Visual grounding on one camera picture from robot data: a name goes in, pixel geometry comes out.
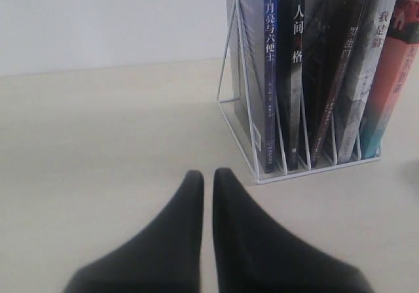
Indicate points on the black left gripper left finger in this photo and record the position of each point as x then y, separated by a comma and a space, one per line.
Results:
163, 257

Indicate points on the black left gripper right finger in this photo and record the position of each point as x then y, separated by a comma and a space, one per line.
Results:
254, 253

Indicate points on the dark brown spine book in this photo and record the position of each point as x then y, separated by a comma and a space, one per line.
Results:
328, 42

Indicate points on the grey white spine book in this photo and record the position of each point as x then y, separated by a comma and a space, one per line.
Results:
359, 75

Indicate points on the black grey spine book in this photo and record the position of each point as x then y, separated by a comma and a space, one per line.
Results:
292, 18

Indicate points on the white wire book rack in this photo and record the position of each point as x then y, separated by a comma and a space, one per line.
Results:
281, 171

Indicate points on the blue moon cover book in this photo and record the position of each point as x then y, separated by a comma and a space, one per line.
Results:
253, 48

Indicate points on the pink teal spine book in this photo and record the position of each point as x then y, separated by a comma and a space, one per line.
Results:
396, 60

